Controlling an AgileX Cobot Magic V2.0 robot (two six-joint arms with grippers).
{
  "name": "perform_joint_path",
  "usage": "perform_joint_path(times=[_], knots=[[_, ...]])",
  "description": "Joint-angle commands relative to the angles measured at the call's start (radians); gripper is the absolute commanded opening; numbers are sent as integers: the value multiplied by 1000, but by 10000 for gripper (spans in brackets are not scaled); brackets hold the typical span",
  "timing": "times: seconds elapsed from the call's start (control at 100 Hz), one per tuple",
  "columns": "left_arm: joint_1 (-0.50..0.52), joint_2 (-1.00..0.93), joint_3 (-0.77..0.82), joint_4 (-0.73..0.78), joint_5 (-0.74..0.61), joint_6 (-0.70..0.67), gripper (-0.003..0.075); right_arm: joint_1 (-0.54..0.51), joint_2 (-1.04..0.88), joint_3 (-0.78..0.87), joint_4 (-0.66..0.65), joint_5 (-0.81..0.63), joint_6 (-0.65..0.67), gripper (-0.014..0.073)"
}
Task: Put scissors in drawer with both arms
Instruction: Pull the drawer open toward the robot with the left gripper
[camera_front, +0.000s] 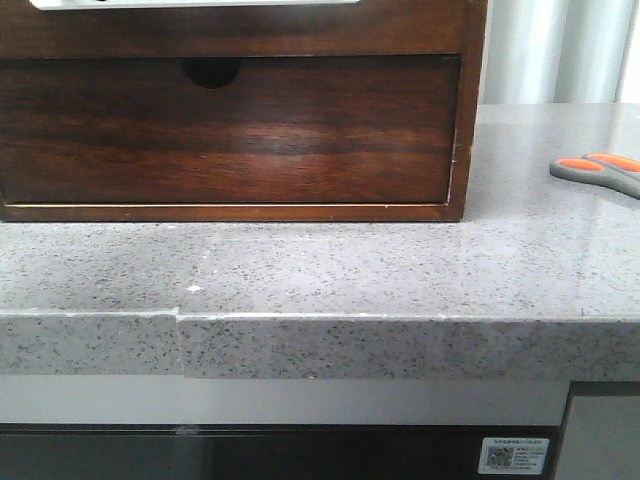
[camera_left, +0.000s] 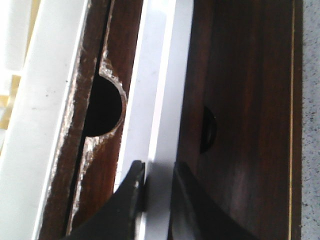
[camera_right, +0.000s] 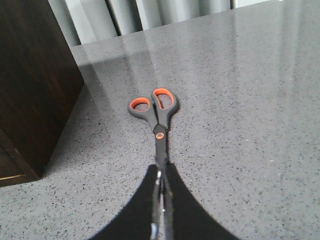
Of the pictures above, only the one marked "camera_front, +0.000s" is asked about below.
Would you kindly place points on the grey orange handled scissors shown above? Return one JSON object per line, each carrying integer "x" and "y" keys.
{"x": 610, "y": 171}

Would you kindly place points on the white QR code sticker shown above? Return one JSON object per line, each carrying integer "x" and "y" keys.
{"x": 513, "y": 456}

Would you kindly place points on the black built-in appliance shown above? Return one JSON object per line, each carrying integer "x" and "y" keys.
{"x": 173, "y": 451}

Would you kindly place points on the grey cabinet door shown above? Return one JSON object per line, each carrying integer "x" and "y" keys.
{"x": 600, "y": 438}

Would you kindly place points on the white plastic tray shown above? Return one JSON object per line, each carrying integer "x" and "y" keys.
{"x": 75, "y": 5}

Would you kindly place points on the wooden drawer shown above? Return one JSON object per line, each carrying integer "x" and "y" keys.
{"x": 365, "y": 129}

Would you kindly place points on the dark wooden drawer cabinet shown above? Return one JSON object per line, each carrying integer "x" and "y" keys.
{"x": 214, "y": 40}

